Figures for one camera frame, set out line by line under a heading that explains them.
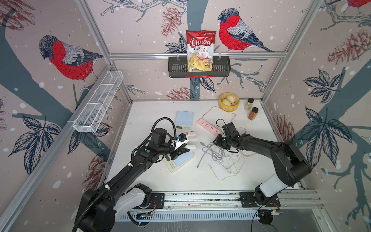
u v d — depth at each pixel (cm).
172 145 67
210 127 100
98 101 79
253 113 103
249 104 110
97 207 39
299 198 76
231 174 83
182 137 65
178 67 95
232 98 114
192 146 77
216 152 91
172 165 84
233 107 112
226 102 112
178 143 66
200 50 85
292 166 46
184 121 104
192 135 96
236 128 103
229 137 77
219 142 83
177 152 68
